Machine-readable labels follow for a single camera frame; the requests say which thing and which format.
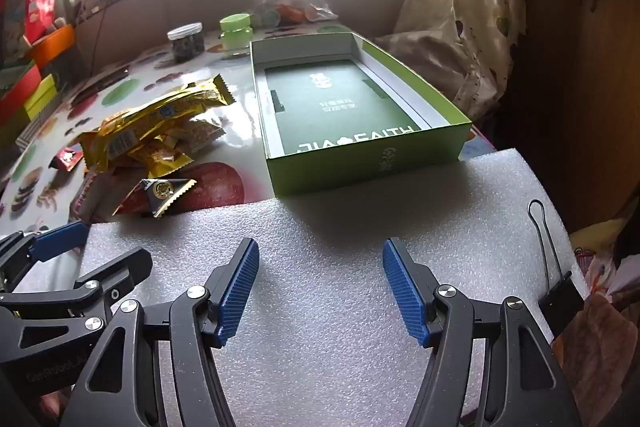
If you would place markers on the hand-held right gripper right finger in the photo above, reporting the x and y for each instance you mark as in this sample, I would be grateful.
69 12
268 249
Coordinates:
405 292

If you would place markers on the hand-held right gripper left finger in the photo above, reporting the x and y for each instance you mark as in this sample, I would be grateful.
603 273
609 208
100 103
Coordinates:
239 292

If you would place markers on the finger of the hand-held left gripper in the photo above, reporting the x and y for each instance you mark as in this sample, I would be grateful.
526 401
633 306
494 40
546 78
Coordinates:
62 235
127 269

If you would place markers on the small red snack packet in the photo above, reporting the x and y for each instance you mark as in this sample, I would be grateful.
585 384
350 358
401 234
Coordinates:
67 158

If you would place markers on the red and black triangular packet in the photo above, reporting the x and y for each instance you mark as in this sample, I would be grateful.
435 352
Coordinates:
162 194

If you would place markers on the golden bar snack packet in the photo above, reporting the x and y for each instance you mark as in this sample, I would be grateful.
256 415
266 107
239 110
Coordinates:
175 107
115 147

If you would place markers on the green cardboard box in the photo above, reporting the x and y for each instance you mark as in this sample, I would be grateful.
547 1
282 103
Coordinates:
340 107

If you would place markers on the white foam sheet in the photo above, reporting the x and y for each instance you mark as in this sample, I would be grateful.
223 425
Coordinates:
320 257

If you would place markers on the striped box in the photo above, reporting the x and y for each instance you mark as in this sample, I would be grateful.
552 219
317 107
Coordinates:
35 129

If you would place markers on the small green box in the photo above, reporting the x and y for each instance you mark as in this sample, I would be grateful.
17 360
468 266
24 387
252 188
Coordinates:
44 97

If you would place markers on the red box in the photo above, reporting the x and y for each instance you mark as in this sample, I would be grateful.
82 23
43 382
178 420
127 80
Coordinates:
17 92

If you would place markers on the black binder clip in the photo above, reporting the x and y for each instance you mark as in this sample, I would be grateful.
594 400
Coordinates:
562 302

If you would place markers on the black phone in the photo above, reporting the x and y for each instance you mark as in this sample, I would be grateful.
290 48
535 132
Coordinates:
107 77

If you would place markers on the food print tablecloth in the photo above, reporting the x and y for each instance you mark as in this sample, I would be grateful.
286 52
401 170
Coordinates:
240 117

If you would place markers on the orange box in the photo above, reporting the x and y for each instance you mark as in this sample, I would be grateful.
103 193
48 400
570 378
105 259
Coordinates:
55 44

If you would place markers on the brown cloth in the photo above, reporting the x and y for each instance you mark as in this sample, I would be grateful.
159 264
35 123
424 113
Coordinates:
595 347

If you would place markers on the yellow cloth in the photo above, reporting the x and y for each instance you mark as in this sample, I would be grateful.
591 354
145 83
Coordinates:
595 234

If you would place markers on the white plastic bag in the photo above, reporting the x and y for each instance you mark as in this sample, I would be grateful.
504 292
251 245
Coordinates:
615 277

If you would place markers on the dark jar with white lid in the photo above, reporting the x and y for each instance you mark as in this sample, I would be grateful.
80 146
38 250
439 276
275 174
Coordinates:
186 47

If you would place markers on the green lidded jar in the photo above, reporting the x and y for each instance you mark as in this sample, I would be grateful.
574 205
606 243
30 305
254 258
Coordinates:
237 34

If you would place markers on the cream dotted curtain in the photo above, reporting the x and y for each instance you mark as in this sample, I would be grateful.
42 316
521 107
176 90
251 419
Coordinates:
450 7

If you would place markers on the brown wooden wardrobe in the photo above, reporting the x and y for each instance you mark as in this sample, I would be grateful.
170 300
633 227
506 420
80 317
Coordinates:
575 57

